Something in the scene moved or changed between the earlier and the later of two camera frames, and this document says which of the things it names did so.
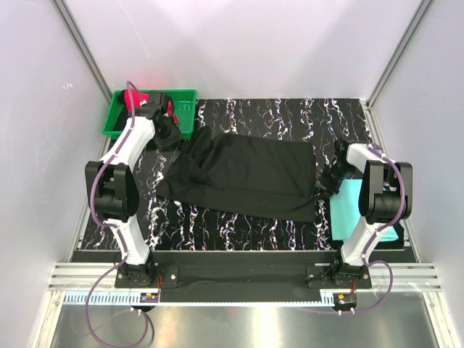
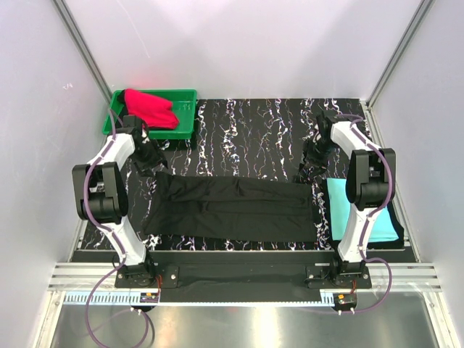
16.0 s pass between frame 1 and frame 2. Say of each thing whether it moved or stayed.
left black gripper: moved
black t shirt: moved
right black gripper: moved
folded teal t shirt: stayed
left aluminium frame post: stayed
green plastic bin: stayed
